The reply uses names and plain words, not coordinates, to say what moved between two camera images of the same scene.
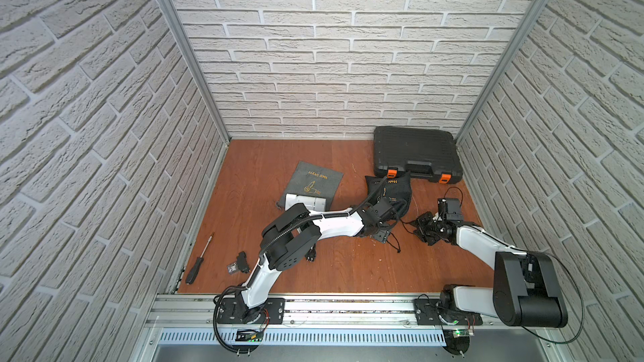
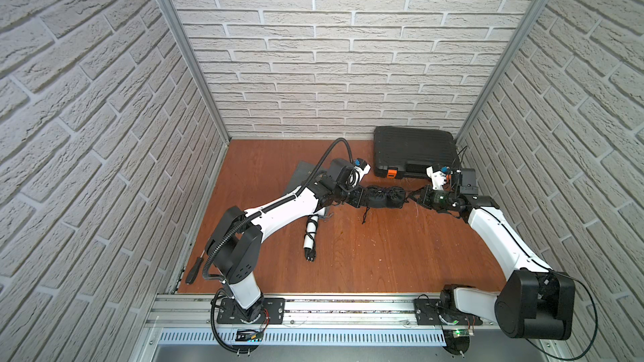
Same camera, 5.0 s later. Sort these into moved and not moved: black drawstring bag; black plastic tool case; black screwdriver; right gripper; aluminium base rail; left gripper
Moved: left gripper; black drawstring bag; right gripper
Not moved: black plastic tool case; black screwdriver; aluminium base rail
